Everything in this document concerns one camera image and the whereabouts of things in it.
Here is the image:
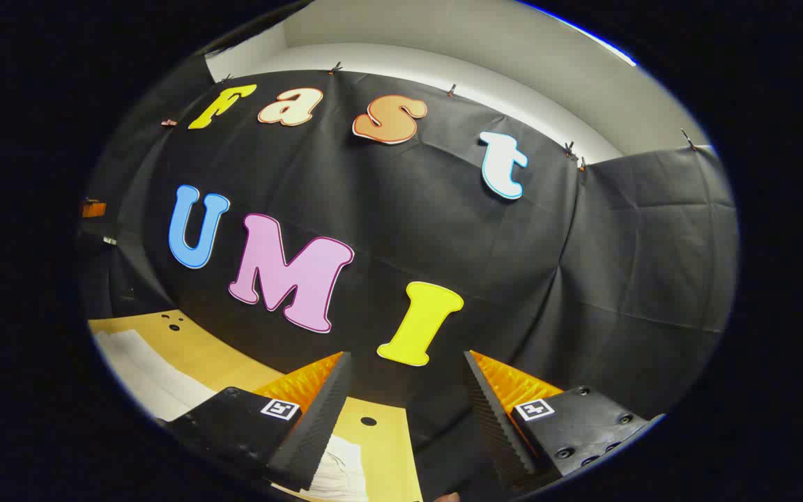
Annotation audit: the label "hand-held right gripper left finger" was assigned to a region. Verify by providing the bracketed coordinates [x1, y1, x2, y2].
[158, 351, 353, 492]

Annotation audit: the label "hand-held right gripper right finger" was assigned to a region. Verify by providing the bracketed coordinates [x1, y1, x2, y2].
[463, 350, 659, 496]

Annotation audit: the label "white jeans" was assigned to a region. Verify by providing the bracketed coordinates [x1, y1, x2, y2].
[93, 328, 369, 502]

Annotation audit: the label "black backdrop cloth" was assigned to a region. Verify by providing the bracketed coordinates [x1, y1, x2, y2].
[77, 52, 740, 502]

